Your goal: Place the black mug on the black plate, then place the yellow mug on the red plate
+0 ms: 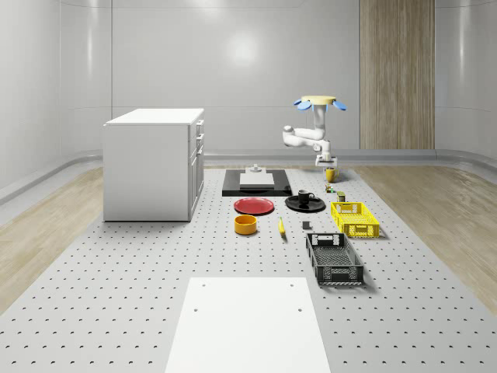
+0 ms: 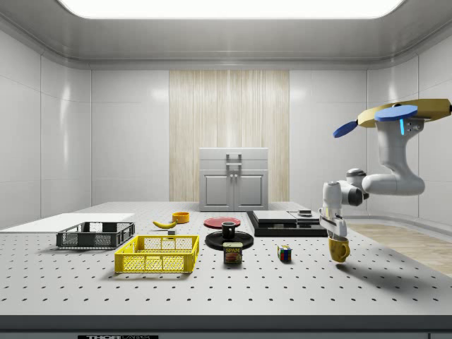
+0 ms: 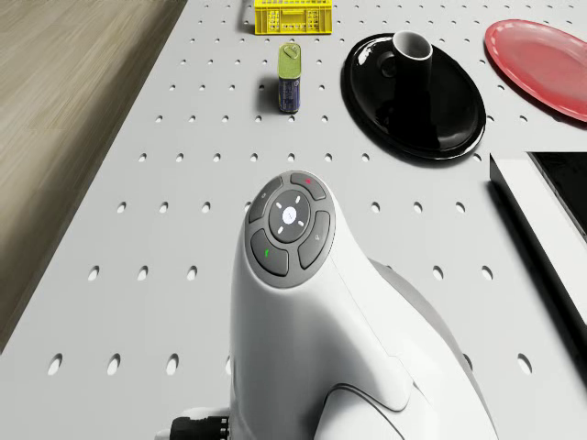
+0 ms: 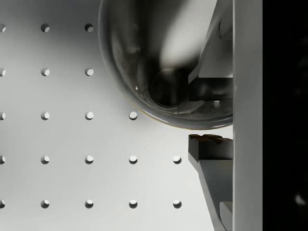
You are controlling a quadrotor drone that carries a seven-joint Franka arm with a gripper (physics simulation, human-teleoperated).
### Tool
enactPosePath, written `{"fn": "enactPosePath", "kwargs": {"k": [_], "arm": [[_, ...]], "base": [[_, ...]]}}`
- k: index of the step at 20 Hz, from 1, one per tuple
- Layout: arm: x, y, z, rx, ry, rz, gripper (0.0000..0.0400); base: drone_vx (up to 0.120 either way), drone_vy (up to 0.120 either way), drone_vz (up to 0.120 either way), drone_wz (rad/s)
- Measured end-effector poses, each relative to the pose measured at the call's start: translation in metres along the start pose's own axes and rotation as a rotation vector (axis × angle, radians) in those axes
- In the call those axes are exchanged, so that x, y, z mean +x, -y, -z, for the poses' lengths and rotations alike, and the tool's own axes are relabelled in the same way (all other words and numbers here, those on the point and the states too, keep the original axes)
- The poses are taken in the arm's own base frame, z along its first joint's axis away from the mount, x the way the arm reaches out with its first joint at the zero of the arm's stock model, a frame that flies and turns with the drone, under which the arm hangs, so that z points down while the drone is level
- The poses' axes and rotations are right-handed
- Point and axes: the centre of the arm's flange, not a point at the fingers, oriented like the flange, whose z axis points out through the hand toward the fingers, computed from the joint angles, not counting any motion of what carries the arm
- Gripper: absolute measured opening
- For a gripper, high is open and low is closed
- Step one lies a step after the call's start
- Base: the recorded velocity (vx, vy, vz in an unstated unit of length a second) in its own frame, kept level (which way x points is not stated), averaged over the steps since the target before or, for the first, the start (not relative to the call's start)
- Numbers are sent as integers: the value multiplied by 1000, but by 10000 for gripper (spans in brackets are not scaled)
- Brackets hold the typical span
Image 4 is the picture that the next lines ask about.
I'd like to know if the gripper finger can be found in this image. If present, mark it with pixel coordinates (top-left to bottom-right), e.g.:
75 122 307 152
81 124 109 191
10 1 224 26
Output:
188 134 233 231
187 0 233 101

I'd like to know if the yellow mug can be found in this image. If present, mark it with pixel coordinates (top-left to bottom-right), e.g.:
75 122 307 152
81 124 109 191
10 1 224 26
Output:
98 0 233 130

